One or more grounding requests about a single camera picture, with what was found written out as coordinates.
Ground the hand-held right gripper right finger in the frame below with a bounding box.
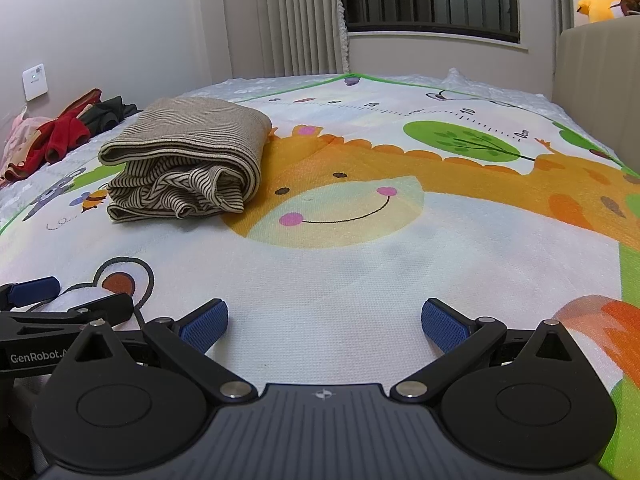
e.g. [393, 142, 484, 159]
[389, 298, 583, 401]

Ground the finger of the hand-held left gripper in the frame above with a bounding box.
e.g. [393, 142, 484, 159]
[0, 276, 62, 311]
[0, 294, 135, 335]

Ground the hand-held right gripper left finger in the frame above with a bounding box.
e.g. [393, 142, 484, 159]
[65, 298, 256, 401]

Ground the striped beige garment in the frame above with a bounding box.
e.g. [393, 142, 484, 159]
[97, 97, 273, 223]

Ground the giraffe printed blanket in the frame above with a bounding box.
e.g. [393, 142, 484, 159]
[0, 72, 640, 480]

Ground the pink garment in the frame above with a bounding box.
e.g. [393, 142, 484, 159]
[0, 105, 46, 176]

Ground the red garment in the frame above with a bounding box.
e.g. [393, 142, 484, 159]
[5, 89, 103, 181]

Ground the dark grey garment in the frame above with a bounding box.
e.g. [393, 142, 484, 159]
[80, 96, 143, 136]

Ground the white quilted bed sheet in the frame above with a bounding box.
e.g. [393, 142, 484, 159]
[0, 67, 640, 233]

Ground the beige padded headboard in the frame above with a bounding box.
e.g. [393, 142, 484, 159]
[552, 17, 640, 176]

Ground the barred window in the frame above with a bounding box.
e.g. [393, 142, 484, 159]
[337, 0, 523, 43]

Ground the white wall switch panel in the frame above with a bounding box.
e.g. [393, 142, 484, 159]
[21, 63, 48, 102]

